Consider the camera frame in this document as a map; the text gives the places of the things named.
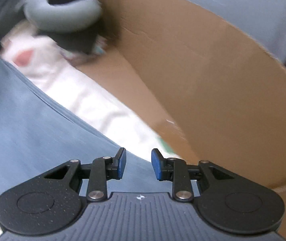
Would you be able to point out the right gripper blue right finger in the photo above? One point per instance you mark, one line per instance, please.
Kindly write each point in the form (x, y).
(181, 174)

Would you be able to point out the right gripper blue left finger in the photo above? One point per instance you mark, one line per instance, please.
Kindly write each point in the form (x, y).
(98, 173)

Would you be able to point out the blue denim pants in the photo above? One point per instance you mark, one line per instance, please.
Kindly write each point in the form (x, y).
(37, 134)

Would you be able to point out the brown cardboard sheet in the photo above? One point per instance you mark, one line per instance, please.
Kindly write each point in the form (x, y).
(205, 86)

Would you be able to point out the cream bear print bedsheet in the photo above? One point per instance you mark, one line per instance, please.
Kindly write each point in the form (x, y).
(43, 63)

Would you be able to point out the black cloth under pillow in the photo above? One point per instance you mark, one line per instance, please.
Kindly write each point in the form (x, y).
(90, 41)

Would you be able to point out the grey neck pillow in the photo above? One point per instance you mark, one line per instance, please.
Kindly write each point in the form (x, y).
(62, 16)

